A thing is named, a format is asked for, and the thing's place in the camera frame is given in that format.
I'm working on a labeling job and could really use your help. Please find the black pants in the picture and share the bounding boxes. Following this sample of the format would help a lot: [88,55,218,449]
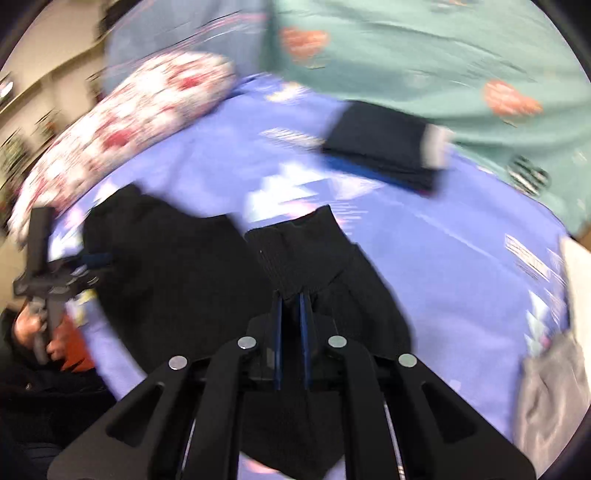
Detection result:
[82,185,413,480]

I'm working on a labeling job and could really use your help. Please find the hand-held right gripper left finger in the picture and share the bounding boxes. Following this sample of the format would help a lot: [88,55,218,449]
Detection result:
[47,291,283,480]

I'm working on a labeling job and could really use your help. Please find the folded grey garment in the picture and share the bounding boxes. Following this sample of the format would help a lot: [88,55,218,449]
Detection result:
[418,124,455,171]

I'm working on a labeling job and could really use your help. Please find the beige cloth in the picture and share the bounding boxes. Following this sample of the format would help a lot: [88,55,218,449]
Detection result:
[560,236,591,342]

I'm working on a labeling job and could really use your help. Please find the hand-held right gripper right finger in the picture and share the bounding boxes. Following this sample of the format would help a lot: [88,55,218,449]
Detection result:
[299,292,536,480]

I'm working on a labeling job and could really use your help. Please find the folded navy garment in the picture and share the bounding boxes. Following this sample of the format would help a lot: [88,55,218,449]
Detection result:
[321,102,444,192]

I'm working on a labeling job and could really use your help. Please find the beige shelf unit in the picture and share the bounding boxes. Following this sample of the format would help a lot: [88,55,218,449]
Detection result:
[0,69,61,195]

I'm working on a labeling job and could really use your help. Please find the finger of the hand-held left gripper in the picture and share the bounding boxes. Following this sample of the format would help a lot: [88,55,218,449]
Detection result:
[81,251,114,269]

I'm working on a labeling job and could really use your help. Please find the blue-grey plaid pillow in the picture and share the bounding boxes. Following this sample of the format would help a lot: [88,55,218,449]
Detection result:
[104,0,287,93]

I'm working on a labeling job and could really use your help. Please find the teal printed bed sheet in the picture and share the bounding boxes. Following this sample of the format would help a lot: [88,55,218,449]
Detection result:
[270,0,591,241]

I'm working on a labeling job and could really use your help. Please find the person's left hand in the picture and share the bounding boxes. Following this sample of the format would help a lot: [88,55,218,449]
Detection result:
[13,311,70,365]

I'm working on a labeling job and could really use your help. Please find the purple printed blanket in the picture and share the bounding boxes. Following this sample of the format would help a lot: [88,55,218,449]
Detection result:
[46,74,571,480]

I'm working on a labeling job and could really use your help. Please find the red and white floral pillow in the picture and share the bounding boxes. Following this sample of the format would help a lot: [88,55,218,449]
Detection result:
[7,51,238,241]

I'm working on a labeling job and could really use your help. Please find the person's dark clothing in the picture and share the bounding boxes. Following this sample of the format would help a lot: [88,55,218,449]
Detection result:
[0,307,122,480]

